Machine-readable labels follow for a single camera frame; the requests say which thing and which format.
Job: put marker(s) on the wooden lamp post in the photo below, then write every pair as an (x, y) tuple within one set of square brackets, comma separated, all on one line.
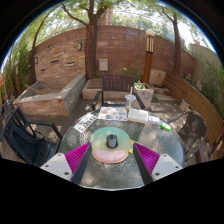
[(147, 63)]

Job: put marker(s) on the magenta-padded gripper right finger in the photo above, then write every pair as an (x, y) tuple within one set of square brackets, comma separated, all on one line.
[(165, 165)]

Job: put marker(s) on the raised stone bed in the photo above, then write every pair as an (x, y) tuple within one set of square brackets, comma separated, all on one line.
[(43, 103)]

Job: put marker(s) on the thick tree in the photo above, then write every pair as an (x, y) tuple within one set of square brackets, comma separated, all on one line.
[(90, 50)]

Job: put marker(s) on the curved wooden bench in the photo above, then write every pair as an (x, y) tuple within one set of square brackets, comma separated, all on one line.
[(196, 103)]

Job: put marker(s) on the black wall lamp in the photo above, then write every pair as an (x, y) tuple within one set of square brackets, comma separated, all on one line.
[(36, 60), (79, 46)]

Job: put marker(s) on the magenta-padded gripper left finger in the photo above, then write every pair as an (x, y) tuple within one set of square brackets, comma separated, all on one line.
[(58, 165)]

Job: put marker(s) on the black folding chair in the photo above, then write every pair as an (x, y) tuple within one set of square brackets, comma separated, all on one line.
[(28, 143)]

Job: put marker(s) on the dark wooden slat chair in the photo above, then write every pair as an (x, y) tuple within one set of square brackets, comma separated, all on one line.
[(116, 83)]

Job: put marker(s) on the thin leaning tree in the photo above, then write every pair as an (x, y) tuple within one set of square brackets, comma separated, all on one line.
[(32, 63)]

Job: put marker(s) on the grey wall box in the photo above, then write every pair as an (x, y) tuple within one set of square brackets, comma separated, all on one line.
[(103, 65)]

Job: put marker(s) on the grey computer mouse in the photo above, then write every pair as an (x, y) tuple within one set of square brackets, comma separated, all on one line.
[(111, 141)]

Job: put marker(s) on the colourful picture sheet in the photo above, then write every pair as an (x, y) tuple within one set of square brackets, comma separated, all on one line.
[(112, 114)]

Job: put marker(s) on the low stone seat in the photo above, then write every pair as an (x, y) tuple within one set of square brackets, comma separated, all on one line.
[(91, 88)]

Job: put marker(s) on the beige stone block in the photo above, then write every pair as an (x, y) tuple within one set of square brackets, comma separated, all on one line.
[(157, 77)]

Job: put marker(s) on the small white booklet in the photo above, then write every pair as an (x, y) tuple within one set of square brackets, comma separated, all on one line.
[(154, 120)]

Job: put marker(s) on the slim tree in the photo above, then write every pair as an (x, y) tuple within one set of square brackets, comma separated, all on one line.
[(176, 50)]

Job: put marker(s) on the open white book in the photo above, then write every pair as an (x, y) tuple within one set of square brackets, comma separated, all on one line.
[(138, 115)]

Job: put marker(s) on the white license plate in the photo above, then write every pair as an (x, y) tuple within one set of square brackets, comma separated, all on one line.
[(85, 122)]

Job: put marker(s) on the stone planter with plant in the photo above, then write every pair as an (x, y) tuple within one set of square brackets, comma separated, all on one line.
[(145, 95)]

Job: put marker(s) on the clear plastic cup with straw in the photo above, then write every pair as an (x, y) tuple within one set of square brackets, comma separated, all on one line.
[(130, 101)]

